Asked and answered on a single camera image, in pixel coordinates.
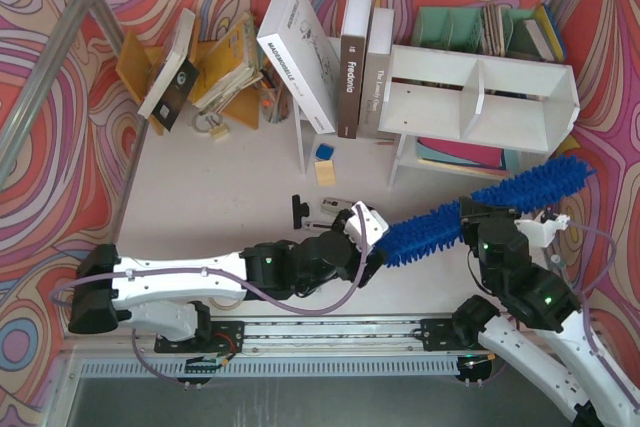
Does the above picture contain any blue microfiber duster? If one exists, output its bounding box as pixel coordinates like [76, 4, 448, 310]
[375, 156, 595, 267]

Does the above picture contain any white black stapler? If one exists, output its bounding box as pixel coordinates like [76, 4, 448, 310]
[320, 198, 353, 215]

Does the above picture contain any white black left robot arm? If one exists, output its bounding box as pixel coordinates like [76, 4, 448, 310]
[68, 202, 389, 344]

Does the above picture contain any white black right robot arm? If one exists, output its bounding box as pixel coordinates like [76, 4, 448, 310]
[452, 197, 639, 426]

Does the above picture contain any white wooden bookshelf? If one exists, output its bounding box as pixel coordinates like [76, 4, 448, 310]
[379, 46, 580, 175]

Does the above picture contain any black detached clip part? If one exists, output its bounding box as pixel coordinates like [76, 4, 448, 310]
[291, 194, 310, 230]

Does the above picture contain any magenta paper sheet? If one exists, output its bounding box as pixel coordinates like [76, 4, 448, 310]
[416, 137, 505, 169]

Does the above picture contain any yellow sticky note pad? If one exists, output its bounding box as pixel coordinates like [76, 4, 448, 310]
[314, 160, 336, 187]

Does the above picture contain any blue eraser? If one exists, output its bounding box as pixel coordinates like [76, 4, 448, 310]
[315, 143, 335, 161]

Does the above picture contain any clear pencil cup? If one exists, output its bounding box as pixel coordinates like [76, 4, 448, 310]
[259, 66, 291, 124]

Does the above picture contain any beige Lonely Ones book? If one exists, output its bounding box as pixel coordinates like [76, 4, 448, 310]
[358, 7, 395, 138]

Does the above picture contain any wooden coasters stack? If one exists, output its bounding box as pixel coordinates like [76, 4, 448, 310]
[481, 3, 506, 57]

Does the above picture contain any green desk organizer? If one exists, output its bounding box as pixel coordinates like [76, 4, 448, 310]
[411, 5, 544, 61]

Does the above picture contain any blue yellow book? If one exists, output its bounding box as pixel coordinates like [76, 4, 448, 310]
[523, 4, 567, 63]

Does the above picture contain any yellow worn book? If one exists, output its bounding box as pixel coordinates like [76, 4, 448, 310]
[192, 11, 262, 113]

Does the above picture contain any white Mademoiselle book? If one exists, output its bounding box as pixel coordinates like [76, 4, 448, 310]
[257, 0, 340, 134]

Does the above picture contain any black white paperback book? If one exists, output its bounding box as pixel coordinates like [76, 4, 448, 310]
[138, 8, 199, 131]

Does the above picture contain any brown Fredonia book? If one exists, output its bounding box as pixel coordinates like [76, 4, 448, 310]
[337, 0, 372, 139]

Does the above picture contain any yellow wooden book holder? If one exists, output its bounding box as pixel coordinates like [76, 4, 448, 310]
[116, 9, 263, 134]

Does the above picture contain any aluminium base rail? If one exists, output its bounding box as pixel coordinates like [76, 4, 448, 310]
[59, 314, 609, 378]

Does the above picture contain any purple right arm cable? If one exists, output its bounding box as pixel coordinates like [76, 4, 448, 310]
[554, 216, 640, 398]

